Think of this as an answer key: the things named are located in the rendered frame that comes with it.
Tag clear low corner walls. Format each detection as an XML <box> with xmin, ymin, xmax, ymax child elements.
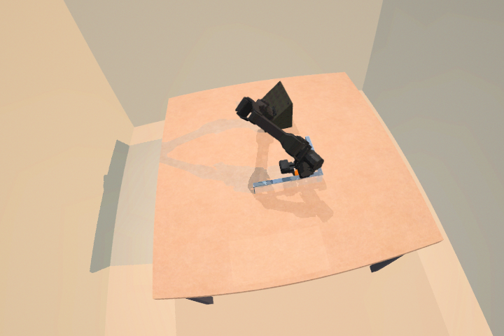
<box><xmin>254</xmin><ymin>175</ymin><xmax>323</xmax><ymax>193</ymax></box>

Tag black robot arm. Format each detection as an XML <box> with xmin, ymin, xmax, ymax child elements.
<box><xmin>235</xmin><ymin>97</ymin><xmax>324</xmax><ymax>179</ymax></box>

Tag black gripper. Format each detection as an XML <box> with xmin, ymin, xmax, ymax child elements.
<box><xmin>279</xmin><ymin>158</ymin><xmax>299</xmax><ymax>175</ymax></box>

